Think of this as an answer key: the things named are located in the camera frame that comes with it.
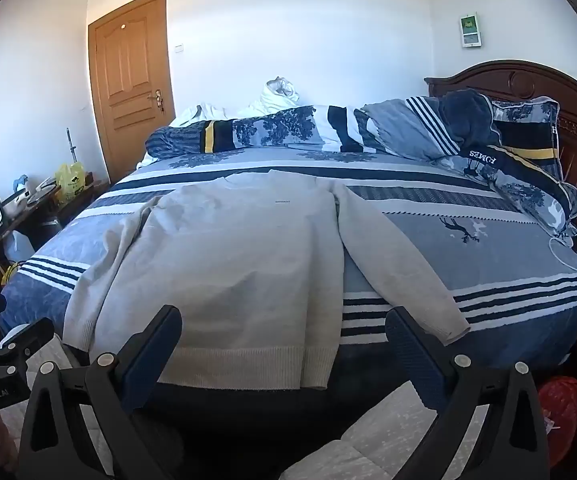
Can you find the dark blue fleece blanket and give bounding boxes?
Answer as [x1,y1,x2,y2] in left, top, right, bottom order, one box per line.
[441,89,501,148]

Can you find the brown wooden door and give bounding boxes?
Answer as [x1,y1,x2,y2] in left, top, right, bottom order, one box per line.
[87,0,176,183]

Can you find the white wall control panel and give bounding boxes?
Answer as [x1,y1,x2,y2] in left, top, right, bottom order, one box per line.
[459,11,482,48]

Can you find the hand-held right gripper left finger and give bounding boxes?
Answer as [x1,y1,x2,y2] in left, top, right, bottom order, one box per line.
[18,304,184,480]

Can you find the person's left hand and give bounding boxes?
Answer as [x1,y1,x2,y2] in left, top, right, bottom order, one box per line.
[0,414,20,476]

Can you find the cream knitted sweater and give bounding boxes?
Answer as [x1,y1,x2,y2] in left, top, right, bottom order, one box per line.
[62,169,471,391]

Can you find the white plastic jug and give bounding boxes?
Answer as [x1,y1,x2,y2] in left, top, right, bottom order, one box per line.
[6,231,35,262]

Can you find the dark blue lettered pillow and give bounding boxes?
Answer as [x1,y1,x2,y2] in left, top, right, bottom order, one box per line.
[438,142,577,237]

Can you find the white garment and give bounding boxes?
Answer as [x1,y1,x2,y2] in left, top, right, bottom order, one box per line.
[171,103,229,128]

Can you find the red plastic bag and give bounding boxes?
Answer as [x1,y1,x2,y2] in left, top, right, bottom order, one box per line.
[538,377,577,454]

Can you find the blue striped bed sheet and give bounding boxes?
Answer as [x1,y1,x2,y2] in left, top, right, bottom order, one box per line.
[0,145,577,391]

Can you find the dark wooden side table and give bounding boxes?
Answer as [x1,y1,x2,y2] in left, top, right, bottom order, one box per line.
[0,179,110,306]

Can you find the dark blue yellow-striped pillow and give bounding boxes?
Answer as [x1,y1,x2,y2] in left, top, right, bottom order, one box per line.
[488,96,561,163]

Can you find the yellow plastic bag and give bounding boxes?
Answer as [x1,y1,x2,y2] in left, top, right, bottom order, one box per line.
[55,162,88,205]

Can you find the person's right leg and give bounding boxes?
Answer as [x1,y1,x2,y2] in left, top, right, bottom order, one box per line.
[313,380,489,480]

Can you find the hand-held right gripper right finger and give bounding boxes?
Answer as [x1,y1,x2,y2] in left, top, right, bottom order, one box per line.
[384,306,551,480]

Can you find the grey-blue striped pillow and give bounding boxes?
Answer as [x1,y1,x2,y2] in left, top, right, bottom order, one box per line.
[361,96,469,161]

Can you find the dark wooden headboard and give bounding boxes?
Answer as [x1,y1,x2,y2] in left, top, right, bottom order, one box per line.
[424,60,577,263]

